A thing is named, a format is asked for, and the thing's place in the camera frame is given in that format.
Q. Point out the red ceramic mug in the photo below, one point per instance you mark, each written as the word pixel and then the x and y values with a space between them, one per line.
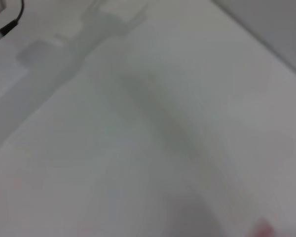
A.
pixel 264 229

